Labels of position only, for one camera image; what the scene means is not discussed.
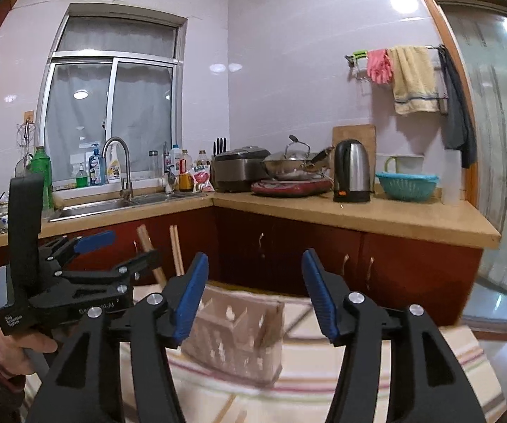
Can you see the white spray bottle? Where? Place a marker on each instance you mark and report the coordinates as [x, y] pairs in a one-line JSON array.
[[113, 167]]

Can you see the wooden cutting board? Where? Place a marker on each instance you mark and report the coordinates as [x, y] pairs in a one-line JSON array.
[[363, 134]]

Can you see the pale plastic utensil basket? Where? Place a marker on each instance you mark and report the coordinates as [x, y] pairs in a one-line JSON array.
[[235, 339]]

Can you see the dark grey cloth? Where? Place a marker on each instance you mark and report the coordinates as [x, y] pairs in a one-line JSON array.
[[458, 119]]

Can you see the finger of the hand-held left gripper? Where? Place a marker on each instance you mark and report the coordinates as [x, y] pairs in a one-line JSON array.
[[143, 262], [97, 239]]

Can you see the metal faucet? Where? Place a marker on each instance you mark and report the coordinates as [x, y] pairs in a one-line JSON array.
[[125, 176]]

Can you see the translucent plastic container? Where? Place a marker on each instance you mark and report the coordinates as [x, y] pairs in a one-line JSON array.
[[451, 180]]

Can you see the white condiment bottle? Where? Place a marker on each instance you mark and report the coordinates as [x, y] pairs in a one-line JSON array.
[[176, 158]]

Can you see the small green soap bottle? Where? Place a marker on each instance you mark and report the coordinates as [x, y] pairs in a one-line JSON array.
[[82, 178]]

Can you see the red snack packet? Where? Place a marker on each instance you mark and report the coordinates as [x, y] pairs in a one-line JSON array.
[[202, 180]]

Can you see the sliding window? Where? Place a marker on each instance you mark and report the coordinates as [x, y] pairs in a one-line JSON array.
[[143, 110]]

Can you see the grey rice cooker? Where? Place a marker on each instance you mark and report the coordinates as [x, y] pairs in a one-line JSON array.
[[235, 169]]

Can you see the amber oil bottle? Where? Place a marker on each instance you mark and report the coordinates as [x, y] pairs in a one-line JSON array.
[[186, 178]]

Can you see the steel wok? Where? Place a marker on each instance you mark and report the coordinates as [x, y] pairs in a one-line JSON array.
[[288, 168]]

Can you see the hanging metal strainer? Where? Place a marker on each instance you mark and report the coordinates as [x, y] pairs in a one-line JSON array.
[[25, 150]]

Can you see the person's left hand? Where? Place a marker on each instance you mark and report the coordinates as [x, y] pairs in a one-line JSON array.
[[11, 357]]

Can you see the glass wok lid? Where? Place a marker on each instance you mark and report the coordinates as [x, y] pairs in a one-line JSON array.
[[293, 152]]

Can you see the teal plastic colander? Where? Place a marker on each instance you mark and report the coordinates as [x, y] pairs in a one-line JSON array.
[[407, 187]]

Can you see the wooden door frame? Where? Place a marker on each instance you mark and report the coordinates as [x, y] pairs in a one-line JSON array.
[[451, 44]]

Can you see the pink rubber gloves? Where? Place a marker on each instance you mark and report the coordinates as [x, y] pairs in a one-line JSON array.
[[380, 68]]

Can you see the striped cloth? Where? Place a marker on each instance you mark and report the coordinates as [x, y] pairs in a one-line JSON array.
[[297, 381]]

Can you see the blue pump bottle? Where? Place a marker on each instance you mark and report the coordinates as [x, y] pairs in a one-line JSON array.
[[96, 169]]

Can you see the red kitchen cabinet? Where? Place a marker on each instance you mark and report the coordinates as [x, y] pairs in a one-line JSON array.
[[412, 273]]

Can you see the yellow towel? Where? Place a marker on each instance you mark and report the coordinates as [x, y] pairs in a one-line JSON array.
[[414, 81]]

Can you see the green plastic bottle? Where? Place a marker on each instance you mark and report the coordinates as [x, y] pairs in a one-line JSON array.
[[46, 176]]

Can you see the clear glass jar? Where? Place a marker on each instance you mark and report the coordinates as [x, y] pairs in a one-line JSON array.
[[154, 165]]

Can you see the clear condiment bottle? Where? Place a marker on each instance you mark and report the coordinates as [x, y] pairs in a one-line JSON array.
[[203, 158]]

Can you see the red induction cooker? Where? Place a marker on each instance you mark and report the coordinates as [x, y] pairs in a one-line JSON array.
[[293, 187]]

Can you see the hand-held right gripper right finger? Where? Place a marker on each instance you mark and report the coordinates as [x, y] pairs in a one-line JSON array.
[[319, 295]]

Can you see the frosted glass sliding door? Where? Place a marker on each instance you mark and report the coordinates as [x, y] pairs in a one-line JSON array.
[[500, 141]]

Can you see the metal towel rack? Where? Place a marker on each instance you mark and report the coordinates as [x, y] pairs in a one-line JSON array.
[[443, 97]]

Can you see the steel electric kettle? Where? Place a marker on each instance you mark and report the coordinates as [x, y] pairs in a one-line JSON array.
[[352, 172]]

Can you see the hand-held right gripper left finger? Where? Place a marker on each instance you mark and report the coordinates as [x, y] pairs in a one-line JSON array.
[[189, 299]]

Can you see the steel sink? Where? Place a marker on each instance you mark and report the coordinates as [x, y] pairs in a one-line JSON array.
[[94, 209]]

